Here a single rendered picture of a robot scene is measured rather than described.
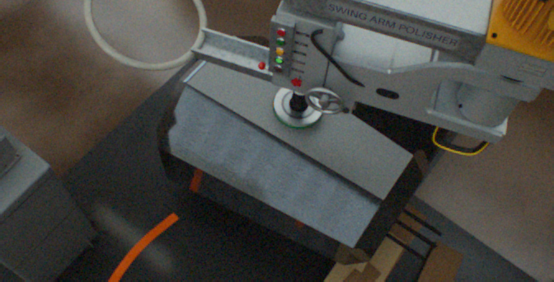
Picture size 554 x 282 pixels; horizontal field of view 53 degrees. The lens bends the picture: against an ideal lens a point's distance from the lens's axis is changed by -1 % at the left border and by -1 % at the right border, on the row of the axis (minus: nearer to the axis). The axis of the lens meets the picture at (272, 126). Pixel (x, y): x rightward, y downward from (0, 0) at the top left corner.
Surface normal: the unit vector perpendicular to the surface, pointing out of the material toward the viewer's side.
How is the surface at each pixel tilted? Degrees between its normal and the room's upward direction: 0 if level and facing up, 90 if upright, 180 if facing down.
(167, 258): 0
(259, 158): 45
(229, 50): 1
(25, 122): 0
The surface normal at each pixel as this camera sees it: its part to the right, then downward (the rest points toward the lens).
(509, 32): 0.04, -0.50
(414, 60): -0.57, -0.57
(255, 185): -0.36, 0.15
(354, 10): -0.33, 0.81
